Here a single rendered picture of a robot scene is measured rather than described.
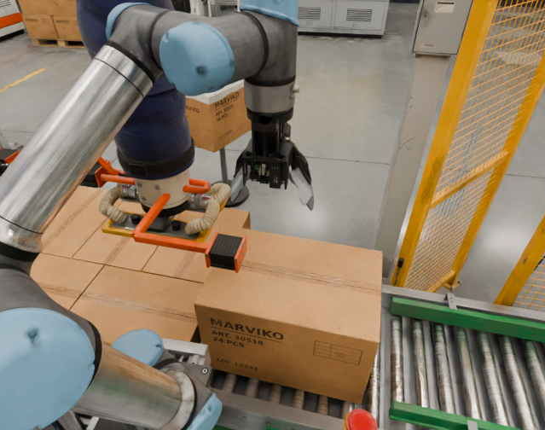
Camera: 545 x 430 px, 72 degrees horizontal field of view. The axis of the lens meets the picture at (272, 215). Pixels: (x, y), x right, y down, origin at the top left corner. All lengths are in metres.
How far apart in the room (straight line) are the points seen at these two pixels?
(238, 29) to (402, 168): 1.76
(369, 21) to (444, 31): 6.52
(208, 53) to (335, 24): 7.94
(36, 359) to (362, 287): 1.08
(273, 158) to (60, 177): 0.28
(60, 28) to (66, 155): 7.91
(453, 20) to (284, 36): 1.38
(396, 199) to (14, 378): 2.06
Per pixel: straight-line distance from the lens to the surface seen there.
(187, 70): 0.45
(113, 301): 1.94
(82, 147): 0.52
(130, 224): 1.29
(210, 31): 0.46
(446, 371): 1.73
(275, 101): 0.55
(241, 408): 1.49
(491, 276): 3.02
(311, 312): 1.25
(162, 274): 1.98
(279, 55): 0.53
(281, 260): 1.40
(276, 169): 0.58
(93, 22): 1.01
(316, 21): 8.37
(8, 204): 0.53
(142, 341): 0.85
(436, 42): 1.87
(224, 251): 0.94
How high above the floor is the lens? 1.95
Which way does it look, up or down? 39 degrees down
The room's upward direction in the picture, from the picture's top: straight up
